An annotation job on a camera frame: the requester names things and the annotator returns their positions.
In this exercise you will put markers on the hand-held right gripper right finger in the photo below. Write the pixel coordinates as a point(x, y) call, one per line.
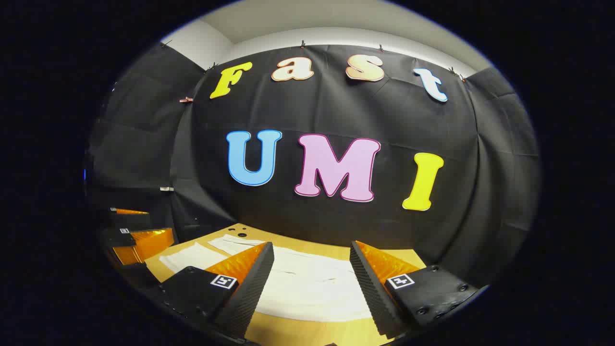
point(370, 288)

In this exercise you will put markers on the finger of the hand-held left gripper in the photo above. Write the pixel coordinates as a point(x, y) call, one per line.
point(120, 238)
point(129, 220)

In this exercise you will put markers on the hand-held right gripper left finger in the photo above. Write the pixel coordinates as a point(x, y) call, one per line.
point(252, 293)

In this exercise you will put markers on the white jeans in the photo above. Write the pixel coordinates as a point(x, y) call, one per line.
point(312, 288)

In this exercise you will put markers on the black backdrop cloth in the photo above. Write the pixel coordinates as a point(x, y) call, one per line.
point(336, 110)

